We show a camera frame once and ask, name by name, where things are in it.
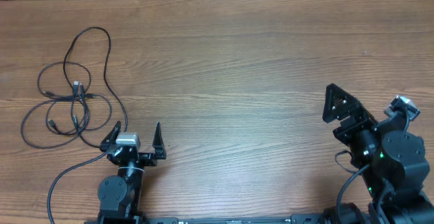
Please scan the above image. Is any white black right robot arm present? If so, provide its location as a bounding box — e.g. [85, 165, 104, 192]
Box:
[318, 83, 433, 223]

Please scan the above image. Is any black USB-A cable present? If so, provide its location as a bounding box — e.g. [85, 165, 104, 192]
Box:
[20, 79, 113, 149]

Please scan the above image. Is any black cable bundle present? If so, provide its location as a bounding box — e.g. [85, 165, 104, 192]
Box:
[47, 26, 129, 149]

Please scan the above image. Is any black short separated cable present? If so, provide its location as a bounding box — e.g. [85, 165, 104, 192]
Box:
[37, 60, 97, 136]

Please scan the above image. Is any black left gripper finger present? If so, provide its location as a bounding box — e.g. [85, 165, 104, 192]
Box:
[99, 121, 121, 151]
[152, 122, 167, 160]

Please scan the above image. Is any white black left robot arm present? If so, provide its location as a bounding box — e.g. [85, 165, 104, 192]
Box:
[47, 122, 167, 223]

